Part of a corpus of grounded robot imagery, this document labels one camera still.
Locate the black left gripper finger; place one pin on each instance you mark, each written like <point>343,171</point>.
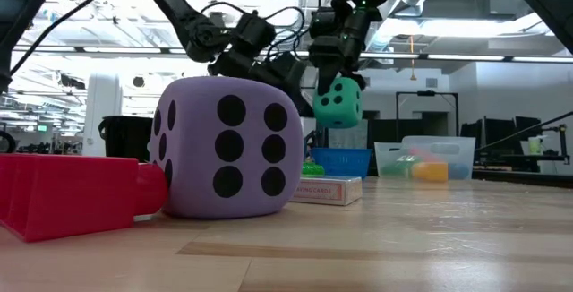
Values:
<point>306,104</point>

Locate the teal foam die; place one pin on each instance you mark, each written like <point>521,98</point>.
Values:
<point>344,113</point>

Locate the orange white playing card box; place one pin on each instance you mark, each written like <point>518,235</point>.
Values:
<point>329,191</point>

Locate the bright green toy block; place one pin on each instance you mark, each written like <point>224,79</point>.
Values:
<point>398,166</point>

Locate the small red toy block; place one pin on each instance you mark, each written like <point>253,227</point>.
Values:
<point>423,154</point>

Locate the yellow toy block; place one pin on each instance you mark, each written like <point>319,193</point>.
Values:
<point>430,172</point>

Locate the small blue toy brick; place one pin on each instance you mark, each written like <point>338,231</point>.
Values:
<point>459,171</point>

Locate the purple foam die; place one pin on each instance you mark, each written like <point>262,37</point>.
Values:
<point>188,184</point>

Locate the large red toy block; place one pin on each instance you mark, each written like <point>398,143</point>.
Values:
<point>67,198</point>

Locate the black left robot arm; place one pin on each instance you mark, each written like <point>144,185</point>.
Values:
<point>174,5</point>

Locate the blue plastic basket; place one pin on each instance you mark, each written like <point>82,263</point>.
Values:
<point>340,162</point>

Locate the clear plastic container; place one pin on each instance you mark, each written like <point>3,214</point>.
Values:
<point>447,148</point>

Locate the long ceiling light strip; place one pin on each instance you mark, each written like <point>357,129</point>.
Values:
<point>121,50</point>

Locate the black monitors row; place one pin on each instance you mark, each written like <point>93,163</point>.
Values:
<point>497,133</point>

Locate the black round bucket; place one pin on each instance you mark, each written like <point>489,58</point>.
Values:
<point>125,137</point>

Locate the white square pillar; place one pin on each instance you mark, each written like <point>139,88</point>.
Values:
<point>103,113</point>

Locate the white green cup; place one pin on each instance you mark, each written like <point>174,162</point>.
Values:
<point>535,145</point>

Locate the green exit sign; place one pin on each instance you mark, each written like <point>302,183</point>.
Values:
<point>42,128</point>

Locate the black metal frame stand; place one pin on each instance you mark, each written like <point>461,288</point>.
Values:
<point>425,93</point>

